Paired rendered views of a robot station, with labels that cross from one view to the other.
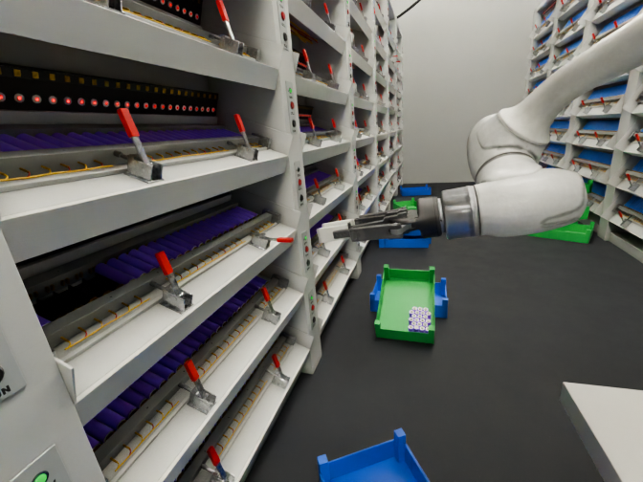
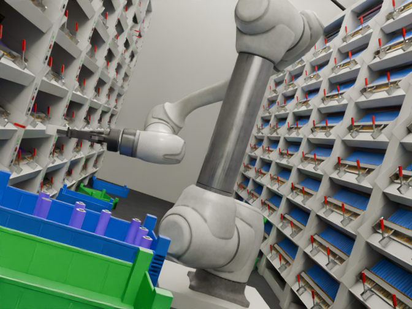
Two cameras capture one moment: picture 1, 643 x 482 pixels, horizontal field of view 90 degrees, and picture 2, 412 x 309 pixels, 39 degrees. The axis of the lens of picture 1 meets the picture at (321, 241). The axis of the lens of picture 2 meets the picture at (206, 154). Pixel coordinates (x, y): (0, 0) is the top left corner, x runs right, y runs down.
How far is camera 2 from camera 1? 1.31 m
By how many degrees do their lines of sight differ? 29
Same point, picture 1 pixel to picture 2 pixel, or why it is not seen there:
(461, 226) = (127, 146)
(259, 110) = (28, 40)
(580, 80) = (194, 101)
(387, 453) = not seen: hidden behind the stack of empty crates
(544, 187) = (167, 140)
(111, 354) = not seen: outside the picture
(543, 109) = (181, 108)
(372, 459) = not seen: hidden behind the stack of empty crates
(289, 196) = (23, 103)
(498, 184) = (150, 132)
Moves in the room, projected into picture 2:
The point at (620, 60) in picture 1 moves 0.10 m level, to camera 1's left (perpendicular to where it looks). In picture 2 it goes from (203, 98) to (175, 87)
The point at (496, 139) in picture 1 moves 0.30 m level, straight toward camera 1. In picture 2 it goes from (159, 114) to (141, 106)
